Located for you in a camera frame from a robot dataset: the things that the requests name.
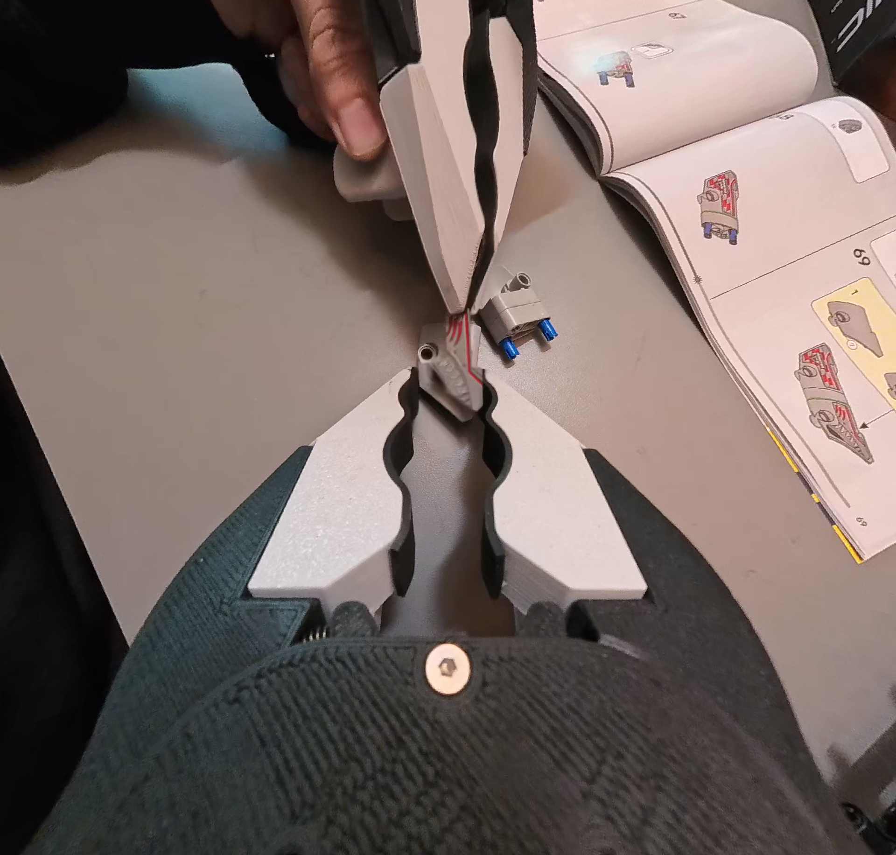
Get black toy vehicle model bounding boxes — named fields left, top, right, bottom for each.
left=836, top=729, right=896, bottom=855

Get person's left forearm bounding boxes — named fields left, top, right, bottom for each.
left=0, top=0, right=330, bottom=170

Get person's left hand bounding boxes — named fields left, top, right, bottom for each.
left=185, top=0, right=389, bottom=163

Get grey brick assembly blue pins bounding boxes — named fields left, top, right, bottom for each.
left=479, top=270, right=561, bottom=360

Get black toy set box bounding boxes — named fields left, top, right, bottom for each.
left=798, top=0, right=896, bottom=96

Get grey desk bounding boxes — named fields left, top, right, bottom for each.
left=0, top=0, right=896, bottom=800

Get grey curved toy panel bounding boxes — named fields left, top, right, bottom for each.
left=416, top=309, right=487, bottom=422

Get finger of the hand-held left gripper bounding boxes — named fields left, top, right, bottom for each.
left=380, top=0, right=487, bottom=310
left=472, top=17, right=527, bottom=297

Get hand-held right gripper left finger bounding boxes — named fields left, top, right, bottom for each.
left=248, top=367, right=421, bottom=600

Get black printed sweatshirt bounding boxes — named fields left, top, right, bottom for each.
left=0, top=358, right=130, bottom=855

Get open building instruction booklet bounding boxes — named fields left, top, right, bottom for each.
left=532, top=0, right=896, bottom=563

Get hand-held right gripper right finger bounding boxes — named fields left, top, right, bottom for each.
left=479, top=378, right=646, bottom=604

